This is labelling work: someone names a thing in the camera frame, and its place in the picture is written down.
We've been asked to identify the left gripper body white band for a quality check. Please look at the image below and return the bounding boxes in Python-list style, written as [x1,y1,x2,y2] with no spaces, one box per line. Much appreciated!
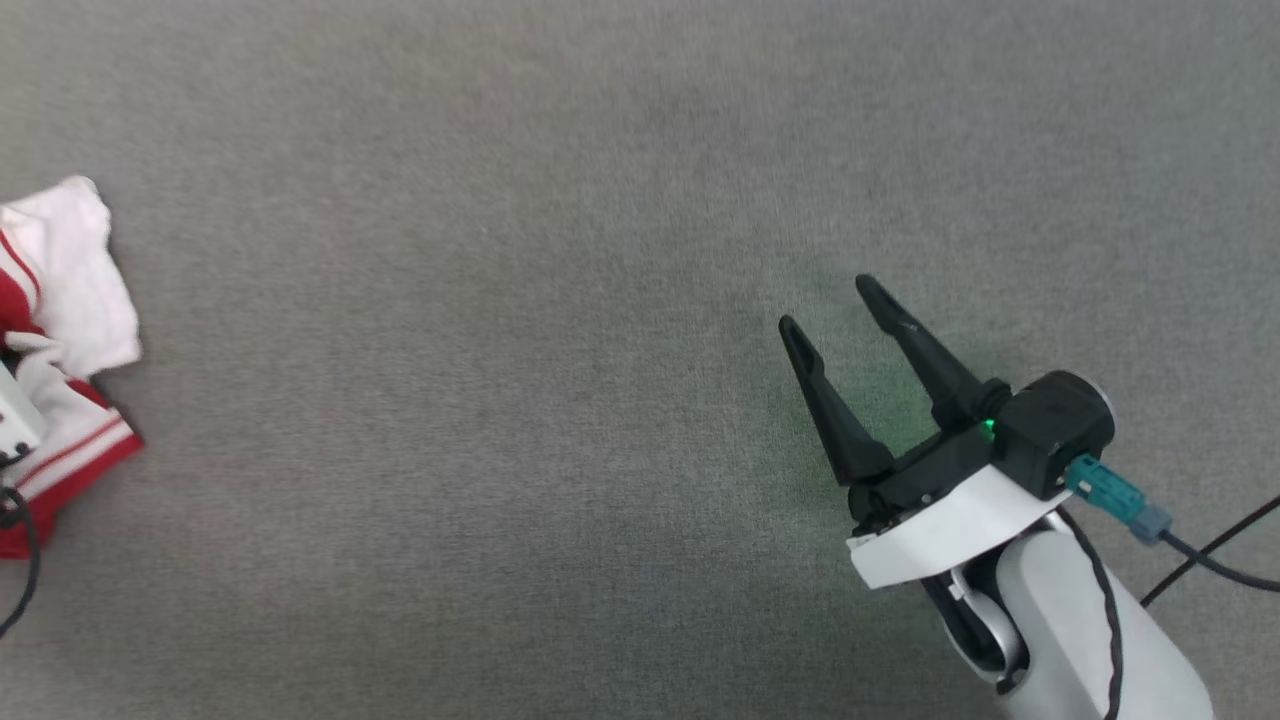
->
[0,358,48,469]

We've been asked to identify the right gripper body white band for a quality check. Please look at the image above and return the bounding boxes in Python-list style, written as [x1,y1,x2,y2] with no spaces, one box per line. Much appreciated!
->
[846,420,1063,590]

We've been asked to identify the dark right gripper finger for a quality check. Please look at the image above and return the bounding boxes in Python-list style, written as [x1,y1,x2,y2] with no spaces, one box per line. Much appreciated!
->
[855,274,1012,433]
[779,315,896,489]

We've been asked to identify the red and white garment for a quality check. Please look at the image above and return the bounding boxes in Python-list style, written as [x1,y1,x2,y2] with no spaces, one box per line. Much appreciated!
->
[0,176,145,560]

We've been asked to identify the grey fabric sofa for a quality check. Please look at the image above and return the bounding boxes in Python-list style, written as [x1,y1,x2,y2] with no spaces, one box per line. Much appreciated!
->
[0,0,1280,720]

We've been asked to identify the teal right camera connector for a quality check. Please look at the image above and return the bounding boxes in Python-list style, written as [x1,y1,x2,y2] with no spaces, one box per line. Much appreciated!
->
[1064,454,1174,545]

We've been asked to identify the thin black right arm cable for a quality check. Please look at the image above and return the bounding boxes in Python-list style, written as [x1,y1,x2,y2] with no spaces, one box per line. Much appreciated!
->
[1056,508,1125,720]

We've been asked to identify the thin black loose cable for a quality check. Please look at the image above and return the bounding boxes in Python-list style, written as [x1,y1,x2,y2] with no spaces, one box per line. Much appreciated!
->
[1140,494,1280,608]

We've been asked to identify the black right camera cable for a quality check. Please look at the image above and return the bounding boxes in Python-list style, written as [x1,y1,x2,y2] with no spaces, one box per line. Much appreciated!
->
[1158,530,1280,593]

